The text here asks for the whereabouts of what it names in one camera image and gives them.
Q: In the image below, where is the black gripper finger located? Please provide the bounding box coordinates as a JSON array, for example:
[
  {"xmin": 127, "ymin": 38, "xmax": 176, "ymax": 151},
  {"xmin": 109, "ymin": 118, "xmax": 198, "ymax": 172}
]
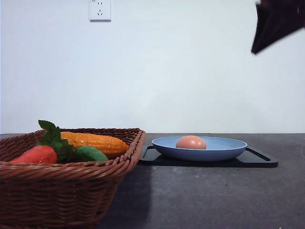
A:
[{"xmin": 251, "ymin": 0, "xmax": 305, "ymax": 54}]

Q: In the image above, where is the blue plate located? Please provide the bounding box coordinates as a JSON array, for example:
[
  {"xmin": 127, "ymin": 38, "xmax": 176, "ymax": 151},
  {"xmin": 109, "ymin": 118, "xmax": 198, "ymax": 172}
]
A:
[{"xmin": 152, "ymin": 137, "xmax": 247, "ymax": 162}]

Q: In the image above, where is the pink egg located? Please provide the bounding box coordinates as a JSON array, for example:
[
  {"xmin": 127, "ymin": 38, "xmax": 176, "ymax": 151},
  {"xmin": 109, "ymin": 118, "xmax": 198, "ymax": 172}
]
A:
[{"xmin": 175, "ymin": 135, "xmax": 206, "ymax": 149}]

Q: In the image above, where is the brown wicker basket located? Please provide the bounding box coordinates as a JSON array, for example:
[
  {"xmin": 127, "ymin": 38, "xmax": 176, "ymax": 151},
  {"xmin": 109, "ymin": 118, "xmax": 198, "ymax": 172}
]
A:
[{"xmin": 0, "ymin": 128, "xmax": 146, "ymax": 229}]

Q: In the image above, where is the black tray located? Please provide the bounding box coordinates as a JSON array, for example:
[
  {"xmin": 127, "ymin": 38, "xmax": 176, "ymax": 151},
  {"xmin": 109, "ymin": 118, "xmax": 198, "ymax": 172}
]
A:
[{"xmin": 139, "ymin": 146, "xmax": 278, "ymax": 168}]

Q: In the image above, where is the yellow corn cob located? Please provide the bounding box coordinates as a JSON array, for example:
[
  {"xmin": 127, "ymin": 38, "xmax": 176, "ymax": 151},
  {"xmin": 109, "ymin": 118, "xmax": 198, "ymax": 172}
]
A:
[{"xmin": 61, "ymin": 132, "xmax": 129, "ymax": 155}]

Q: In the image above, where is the green vegetable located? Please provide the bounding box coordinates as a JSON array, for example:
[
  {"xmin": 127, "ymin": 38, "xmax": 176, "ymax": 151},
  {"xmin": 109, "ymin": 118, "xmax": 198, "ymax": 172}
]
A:
[{"xmin": 75, "ymin": 146, "xmax": 108, "ymax": 162}]

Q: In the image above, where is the orange carrot with leaves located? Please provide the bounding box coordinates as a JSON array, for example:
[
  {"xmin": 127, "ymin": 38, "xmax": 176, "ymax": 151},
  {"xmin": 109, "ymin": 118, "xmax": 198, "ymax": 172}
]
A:
[{"xmin": 10, "ymin": 120, "xmax": 75, "ymax": 164}]

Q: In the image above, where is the white wall socket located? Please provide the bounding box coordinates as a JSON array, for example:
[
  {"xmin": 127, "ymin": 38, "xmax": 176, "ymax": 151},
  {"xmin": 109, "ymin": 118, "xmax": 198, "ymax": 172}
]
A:
[{"xmin": 89, "ymin": 0, "xmax": 112, "ymax": 23}]

